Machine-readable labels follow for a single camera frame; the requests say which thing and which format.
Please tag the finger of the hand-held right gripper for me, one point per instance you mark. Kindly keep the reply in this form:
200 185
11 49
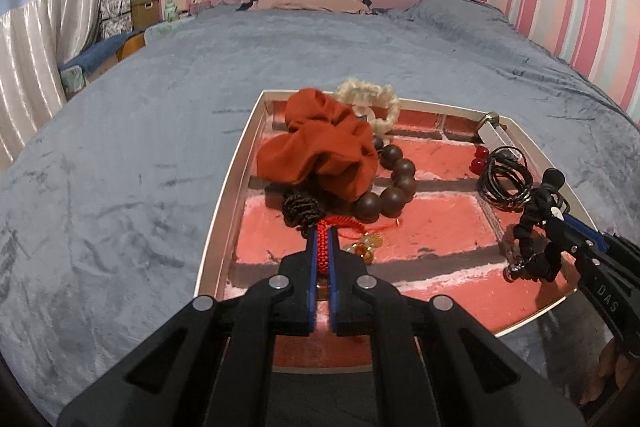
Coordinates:
607 297
590 237

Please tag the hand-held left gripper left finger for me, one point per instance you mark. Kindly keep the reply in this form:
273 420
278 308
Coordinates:
313 267

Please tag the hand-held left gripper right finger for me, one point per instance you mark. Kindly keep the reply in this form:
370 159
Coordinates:
334 287

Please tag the black scrunchie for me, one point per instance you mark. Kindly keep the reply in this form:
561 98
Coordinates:
532 227

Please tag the beige jewelry tray red lining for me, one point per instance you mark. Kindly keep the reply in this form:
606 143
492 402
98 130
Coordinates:
440 247

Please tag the orange scrunchie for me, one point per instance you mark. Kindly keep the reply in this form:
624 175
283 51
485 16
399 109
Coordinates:
320 142

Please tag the person's right hand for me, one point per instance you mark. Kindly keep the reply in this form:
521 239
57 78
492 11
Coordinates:
612 377

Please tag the silver hair clip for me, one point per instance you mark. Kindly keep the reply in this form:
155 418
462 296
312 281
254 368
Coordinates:
492 134

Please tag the beige fluffy scrunchie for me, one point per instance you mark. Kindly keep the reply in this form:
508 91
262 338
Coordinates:
382 107

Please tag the grey bed blanket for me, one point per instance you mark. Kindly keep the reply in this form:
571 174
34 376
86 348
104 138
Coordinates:
125 157

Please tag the beige folded cloth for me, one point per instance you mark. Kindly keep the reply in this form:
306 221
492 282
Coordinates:
310 2

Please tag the blue cloth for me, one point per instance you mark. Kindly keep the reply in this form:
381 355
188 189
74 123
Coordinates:
95 54

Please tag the cardboard storage box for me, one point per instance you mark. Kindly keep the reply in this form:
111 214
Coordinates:
145 12

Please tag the patterned fabric bag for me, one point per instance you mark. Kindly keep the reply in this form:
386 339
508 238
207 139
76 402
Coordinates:
115 14

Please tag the white satin curtain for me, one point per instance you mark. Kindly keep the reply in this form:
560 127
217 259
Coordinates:
30 57

